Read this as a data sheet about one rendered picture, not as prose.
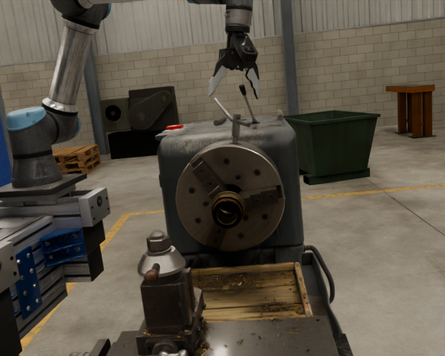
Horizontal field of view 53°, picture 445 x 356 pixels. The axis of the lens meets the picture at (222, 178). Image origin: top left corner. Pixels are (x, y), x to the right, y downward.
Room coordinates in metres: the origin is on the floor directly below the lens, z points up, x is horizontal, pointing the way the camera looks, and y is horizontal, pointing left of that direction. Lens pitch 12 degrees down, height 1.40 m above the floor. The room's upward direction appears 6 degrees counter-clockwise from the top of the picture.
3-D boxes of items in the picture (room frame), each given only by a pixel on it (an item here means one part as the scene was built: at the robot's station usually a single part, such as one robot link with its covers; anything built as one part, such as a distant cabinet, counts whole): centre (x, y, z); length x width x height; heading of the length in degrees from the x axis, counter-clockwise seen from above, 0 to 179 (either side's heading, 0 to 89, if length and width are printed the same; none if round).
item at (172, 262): (0.69, 0.11, 1.13); 0.08 x 0.08 x 0.03
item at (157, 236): (0.69, 0.11, 1.17); 0.04 x 0.04 x 0.03
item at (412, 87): (9.38, -4.06, 0.50); 1.61 x 0.44 x 1.00; 177
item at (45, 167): (1.39, 0.58, 1.21); 0.15 x 0.15 x 0.10
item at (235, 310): (1.02, 0.00, 0.89); 0.36 x 0.30 x 0.04; 85
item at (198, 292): (0.72, 0.11, 0.99); 0.20 x 0.10 x 0.05; 175
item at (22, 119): (1.40, 0.58, 1.33); 0.13 x 0.12 x 0.14; 163
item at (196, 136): (1.68, -0.04, 1.06); 0.59 x 0.48 x 0.39; 175
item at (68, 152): (8.91, 2.97, 0.22); 1.25 x 0.86 x 0.44; 0
